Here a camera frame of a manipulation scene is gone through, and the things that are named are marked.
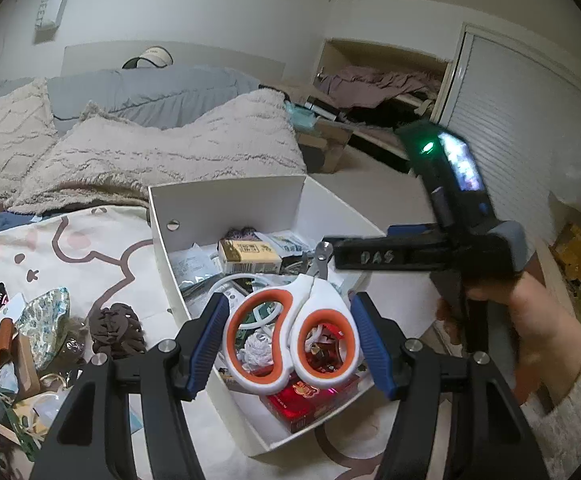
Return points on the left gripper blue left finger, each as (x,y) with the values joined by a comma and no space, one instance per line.
(208,337)

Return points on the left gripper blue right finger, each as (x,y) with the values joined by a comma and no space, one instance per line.
(380,343)

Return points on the orange white scissors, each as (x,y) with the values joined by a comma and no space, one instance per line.
(306,303)

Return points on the person right hand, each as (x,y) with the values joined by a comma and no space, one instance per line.
(550,338)

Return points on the yellow small box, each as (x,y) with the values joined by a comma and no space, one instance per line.
(248,256)

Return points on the red printed box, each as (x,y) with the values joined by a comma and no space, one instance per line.
(299,404)

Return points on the white closet door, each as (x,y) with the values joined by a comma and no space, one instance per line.
(513,104)

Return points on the floral fabric pouch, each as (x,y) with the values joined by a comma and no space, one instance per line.
(43,322)

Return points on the wooden block stand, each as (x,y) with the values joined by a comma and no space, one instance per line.
(28,380)

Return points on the beige fluffy blanket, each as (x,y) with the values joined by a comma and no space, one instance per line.
(104,159)

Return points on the white cap on headboard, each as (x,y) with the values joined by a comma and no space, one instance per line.
(156,56)

